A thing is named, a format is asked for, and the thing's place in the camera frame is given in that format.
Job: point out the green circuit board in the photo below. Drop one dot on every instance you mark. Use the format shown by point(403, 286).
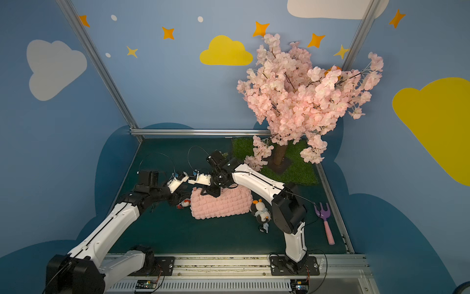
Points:
point(299, 286)
point(149, 285)

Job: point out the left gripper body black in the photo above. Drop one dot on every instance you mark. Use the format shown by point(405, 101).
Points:
point(176, 198)

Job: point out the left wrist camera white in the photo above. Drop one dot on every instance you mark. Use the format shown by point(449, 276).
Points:
point(176, 180)

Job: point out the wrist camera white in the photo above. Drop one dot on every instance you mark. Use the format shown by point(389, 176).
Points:
point(176, 180)
point(198, 177)

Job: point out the pink knitted bag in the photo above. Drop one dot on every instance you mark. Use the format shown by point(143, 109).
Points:
point(230, 202)

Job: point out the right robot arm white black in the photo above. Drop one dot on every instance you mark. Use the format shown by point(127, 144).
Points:
point(287, 209)

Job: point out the small red white toy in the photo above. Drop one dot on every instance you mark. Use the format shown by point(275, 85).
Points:
point(184, 204)

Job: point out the purple pink toy fork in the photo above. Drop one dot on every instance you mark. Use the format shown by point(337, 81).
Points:
point(324, 213)

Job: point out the aluminium front rail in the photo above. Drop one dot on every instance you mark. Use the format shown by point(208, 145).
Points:
point(251, 274)

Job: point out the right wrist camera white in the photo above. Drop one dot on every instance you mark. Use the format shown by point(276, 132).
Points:
point(198, 177)

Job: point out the penguin plush keychain decoration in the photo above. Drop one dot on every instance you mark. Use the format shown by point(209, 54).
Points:
point(259, 210)

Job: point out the pink cherry blossom tree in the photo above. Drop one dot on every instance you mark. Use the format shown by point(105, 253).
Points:
point(299, 100)

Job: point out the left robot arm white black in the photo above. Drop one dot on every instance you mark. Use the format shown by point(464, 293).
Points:
point(81, 271)

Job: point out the green artificial grass mat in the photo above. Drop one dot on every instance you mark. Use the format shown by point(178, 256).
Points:
point(299, 172)

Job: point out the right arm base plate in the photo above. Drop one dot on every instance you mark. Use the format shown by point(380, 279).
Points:
point(279, 267)

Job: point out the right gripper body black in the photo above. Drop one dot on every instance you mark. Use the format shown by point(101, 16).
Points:
point(212, 189)

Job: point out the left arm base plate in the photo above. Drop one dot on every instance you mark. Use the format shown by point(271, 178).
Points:
point(162, 266)

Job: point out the left green circuit board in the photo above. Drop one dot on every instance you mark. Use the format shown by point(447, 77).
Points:
point(149, 285)

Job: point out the right green circuit board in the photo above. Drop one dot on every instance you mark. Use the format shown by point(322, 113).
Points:
point(299, 286)

